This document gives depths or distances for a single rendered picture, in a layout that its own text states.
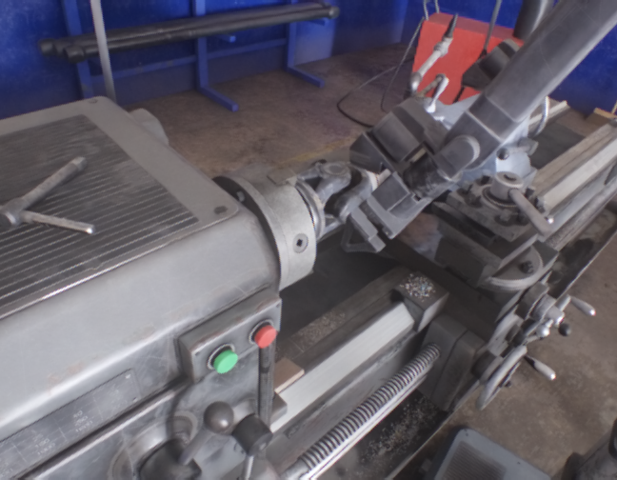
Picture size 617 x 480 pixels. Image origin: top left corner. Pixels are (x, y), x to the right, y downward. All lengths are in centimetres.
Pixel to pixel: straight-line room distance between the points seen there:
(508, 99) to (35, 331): 53
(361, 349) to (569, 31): 76
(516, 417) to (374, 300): 114
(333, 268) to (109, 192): 91
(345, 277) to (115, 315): 97
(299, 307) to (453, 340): 41
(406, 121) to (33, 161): 49
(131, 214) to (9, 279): 14
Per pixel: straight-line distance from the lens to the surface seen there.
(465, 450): 169
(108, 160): 67
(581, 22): 53
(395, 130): 62
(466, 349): 120
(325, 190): 94
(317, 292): 132
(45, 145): 74
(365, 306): 115
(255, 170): 87
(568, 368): 246
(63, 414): 51
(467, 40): 405
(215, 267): 53
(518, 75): 55
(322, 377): 100
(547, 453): 214
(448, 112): 137
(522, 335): 146
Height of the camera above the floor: 167
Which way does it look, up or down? 40 degrees down
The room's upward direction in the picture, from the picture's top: 6 degrees clockwise
